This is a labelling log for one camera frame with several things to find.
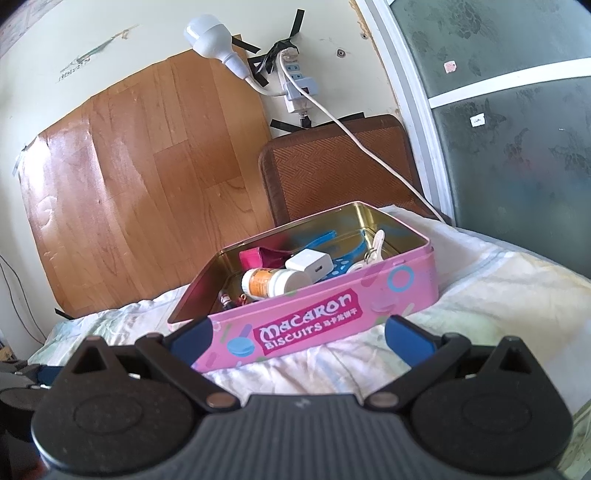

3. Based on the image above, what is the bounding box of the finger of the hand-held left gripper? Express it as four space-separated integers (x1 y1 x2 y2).
13 362 64 388

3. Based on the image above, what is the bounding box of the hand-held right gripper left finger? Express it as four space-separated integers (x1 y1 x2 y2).
62 317 239 415

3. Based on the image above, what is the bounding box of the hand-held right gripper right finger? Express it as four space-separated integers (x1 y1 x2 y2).
365 316 544 415

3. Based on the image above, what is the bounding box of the caped toy figurine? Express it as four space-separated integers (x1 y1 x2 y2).
217 289 253 311

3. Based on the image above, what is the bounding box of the pink tin box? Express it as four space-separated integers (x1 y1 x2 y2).
167 200 437 373

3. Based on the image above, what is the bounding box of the blue polka dot bow headband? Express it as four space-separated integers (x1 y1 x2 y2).
295 228 373 282

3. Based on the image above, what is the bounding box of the white pill bottle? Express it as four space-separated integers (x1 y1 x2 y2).
240 267 311 302

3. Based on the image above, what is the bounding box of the white keychain charm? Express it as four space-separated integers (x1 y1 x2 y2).
355 229 387 271

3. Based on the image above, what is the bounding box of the magenta small box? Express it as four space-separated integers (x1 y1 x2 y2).
238 246 292 270

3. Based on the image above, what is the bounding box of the white charger plug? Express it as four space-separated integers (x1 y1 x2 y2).
284 248 334 284

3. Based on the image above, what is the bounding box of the pastel striped blanket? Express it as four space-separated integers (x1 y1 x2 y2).
27 205 591 480

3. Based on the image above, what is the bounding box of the frosted glass door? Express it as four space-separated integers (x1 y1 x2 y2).
387 0 591 280

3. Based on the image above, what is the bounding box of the white light bulb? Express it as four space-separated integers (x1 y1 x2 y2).
183 13 253 80

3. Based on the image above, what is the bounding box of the thin wall cable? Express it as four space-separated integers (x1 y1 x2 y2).
0 255 48 345

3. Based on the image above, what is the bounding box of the white power cable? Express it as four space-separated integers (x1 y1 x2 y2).
299 87 454 225

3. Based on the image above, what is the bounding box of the white door frame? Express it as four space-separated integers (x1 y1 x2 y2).
355 0 459 228

